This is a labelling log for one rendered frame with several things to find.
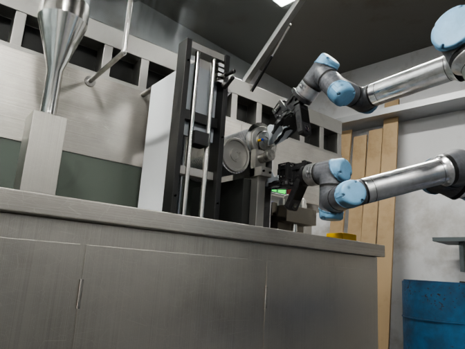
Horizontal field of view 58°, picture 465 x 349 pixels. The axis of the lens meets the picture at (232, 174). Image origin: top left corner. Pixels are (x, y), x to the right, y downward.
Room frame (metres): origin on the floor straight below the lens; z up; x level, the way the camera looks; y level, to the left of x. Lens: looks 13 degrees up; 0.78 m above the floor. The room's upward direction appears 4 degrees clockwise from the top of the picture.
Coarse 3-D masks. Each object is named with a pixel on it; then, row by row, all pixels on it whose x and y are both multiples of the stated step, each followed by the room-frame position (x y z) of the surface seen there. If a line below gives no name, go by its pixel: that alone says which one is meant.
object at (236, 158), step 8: (224, 144) 1.38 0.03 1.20; (232, 144) 1.41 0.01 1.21; (240, 144) 1.43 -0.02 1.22; (224, 152) 1.38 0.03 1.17; (232, 152) 1.41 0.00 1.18; (240, 152) 1.43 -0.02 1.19; (248, 152) 1.45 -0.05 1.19; (224, 160) 1.39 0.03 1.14; (232, 160) 1.41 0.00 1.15; (240, 160) 1.43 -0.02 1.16; (248, 160) 1.45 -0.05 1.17; (232, 168) 1.41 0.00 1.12; (240, 168) 1.43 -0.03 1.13
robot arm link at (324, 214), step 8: (320, 184) 1.30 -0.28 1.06; (328, 184) 1.28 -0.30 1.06; (336, 184) 1.27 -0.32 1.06; (320, 192) 1.30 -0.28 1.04; (328, 192) 1.24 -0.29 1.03; (320, 200) 1.30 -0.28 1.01; (320, 208) 1.30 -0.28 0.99; (328, 208) 1.26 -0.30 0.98; (320, 216) 1.30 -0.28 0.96; (328, 216) 1.28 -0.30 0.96; (336, 216) 1.28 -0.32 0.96
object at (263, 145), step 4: (260, 132) 1.46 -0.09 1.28; (264, 132) 1.47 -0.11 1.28; (260, 136) 1.46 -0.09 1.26; (264, 136) 1.48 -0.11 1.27; (268, 136) 1.48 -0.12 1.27; (256, 140) 1.46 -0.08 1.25; (264, 140) 1.47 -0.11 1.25; (260, 144) 1.46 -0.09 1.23; (264, 144) 1.48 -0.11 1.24; (260, 148) 1.47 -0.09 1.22; (264, 148) 1.47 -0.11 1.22; (268, 148) 1.49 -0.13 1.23
